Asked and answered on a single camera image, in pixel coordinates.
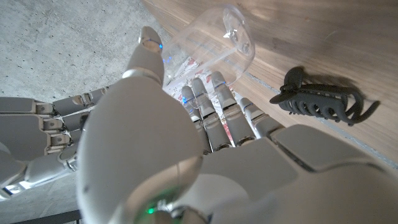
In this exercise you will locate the black hair claw clip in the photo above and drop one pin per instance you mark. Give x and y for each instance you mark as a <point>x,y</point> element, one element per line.
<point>314,102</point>

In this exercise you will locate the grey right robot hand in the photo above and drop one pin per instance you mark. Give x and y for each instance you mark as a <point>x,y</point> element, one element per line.
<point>25,133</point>

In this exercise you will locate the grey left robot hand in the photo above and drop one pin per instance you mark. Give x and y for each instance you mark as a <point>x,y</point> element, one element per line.
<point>140,133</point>

